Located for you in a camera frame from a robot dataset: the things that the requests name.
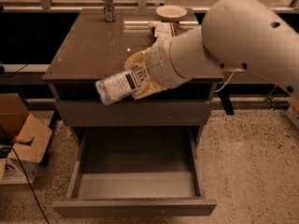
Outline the yellow chip bag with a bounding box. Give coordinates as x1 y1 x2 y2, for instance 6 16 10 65
148 22 187 40

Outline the cardboard box at right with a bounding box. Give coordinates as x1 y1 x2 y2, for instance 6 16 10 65
285 97 299 130

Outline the brown cardboard box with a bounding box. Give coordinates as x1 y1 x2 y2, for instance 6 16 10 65
0 93 52 185

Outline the white bowl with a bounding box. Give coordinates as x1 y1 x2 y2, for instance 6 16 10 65
156 5 187 22

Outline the grey drawer cabinet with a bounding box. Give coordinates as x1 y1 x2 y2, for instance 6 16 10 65
43 8 221 143

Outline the white hanging cable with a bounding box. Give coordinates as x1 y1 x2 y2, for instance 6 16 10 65
214 70 236 94

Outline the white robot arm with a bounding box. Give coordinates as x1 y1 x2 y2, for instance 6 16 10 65
125 0 299 99

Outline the metallic can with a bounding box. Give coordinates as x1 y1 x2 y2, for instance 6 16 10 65
102 0 115 22

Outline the open grey middle drawer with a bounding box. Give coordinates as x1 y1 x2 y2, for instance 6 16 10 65
53 126 217 217

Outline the blue plastic bottle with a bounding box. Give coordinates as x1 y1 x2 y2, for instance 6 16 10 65
95 67 150 105

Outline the black floor cable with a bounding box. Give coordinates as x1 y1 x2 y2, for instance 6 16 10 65
0 121 52 224

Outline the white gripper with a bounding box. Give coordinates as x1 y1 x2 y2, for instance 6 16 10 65
123 35 194 101

